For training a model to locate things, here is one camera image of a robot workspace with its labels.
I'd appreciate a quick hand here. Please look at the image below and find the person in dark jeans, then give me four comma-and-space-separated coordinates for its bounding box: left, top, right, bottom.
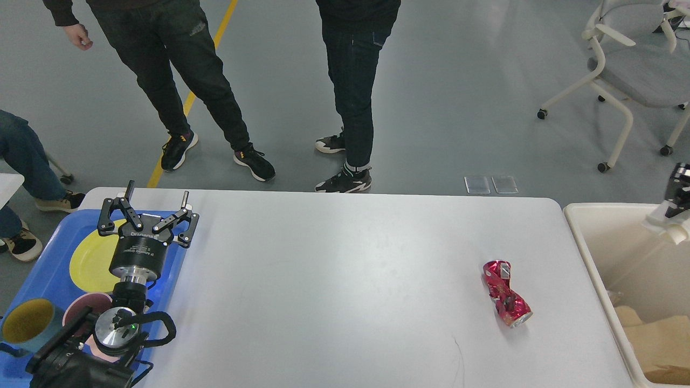
315, 1, 402, 192

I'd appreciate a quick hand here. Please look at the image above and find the white table edge left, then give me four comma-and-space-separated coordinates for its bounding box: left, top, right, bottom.
0, 172, 24, 208

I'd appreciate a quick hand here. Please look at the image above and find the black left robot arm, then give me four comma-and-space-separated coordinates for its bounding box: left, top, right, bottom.
25, 181, 199, 387

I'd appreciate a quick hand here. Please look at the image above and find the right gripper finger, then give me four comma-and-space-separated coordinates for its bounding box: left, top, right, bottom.
665, 163, 689, 218

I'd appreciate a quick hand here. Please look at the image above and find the pink mug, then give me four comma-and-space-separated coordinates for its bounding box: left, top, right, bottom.
62, 293, 122, 363

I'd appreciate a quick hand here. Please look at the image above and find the white paper cup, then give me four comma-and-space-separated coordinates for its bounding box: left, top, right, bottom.
641, 200, 689, 245

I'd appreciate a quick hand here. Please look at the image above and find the seated person in jeans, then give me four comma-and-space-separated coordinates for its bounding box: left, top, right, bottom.
1, 110, 85, 262

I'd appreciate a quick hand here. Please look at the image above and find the blue plastic tray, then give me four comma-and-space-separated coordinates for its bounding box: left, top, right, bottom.
1, 209, 187, 387

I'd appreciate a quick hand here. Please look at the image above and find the teal mug yellow inside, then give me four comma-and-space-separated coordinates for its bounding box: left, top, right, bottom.
2, 298, 64, 358

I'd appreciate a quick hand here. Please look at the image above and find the grey office chair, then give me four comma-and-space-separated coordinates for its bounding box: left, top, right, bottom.
537, 1, 688, 172

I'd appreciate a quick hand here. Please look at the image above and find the white plastic bin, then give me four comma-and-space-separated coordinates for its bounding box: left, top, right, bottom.
564, 203, 689, 387

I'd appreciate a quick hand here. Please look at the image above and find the person in black trousers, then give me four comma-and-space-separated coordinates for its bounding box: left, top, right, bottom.
42, 0, 277, 183

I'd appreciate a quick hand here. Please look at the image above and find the white chair leg left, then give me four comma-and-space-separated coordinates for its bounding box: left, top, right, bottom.
45, 152, 74, 185

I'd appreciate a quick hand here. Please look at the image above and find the yellow plastic plate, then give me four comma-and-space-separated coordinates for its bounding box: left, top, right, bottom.
69, 223, 120, 293

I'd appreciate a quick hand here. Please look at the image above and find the crushed red can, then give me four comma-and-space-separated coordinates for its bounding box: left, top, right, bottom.
483, 260, 533, 328

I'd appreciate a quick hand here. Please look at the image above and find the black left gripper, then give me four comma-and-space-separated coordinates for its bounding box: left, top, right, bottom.
95, 180, 199, 283

